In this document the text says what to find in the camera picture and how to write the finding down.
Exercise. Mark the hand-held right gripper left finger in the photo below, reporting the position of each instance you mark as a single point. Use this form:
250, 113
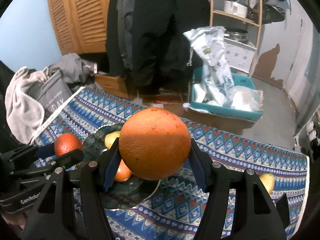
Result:
111, 166

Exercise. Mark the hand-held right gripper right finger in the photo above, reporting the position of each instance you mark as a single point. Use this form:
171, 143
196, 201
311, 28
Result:
198, 170

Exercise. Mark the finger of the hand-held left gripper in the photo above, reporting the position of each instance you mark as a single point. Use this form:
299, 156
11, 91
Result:
46, 151
68, 160

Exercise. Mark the large orange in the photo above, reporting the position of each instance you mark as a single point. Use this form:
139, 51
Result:
123, 173

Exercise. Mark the yellow apple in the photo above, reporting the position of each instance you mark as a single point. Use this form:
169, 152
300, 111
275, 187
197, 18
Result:
111, 140

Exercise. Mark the dark glass plate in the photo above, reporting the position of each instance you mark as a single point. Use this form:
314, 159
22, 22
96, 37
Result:
130, 192

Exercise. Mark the blue patterned tablecloth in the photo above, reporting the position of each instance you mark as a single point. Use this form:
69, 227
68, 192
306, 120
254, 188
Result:
225, 142

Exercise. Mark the light grey hoodie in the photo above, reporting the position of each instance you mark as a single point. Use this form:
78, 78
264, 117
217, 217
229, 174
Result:
22, 105

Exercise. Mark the large cardboard box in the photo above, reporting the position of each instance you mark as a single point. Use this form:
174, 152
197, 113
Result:
220, 122

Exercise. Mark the grey printed bag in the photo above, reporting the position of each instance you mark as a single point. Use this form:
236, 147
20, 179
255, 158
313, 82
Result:
55, 92

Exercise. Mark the teal box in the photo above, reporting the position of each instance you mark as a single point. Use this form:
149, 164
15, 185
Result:
225, 113

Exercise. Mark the small cardboard box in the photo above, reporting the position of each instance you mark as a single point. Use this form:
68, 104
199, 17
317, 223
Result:
170, 105

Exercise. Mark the wooden box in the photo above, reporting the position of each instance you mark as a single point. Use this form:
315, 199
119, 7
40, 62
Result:
112, 85

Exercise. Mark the clear plastic bag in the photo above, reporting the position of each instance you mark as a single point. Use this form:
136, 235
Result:
245, 97

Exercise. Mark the crumpled grey cloth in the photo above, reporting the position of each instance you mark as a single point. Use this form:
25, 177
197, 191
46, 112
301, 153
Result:
70, 67

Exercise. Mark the white rack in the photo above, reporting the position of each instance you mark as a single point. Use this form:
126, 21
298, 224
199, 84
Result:
302, 132

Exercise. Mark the white printed plastic bag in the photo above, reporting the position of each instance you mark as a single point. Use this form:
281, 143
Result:
212, 55

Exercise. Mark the white patterned cabinet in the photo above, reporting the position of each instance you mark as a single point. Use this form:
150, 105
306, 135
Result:
240, 55

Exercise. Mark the wooden louvre door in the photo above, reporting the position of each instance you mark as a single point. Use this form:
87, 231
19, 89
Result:
82, 17

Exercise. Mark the black hanging jacket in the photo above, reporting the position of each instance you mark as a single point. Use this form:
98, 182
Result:
155, 30

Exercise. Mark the wooden shelf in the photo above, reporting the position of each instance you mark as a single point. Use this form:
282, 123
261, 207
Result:
258, 30

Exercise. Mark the metal pot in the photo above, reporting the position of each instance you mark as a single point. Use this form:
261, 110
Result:
235, 7

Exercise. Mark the dark pan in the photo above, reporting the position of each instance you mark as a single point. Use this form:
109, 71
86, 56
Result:
270, 13

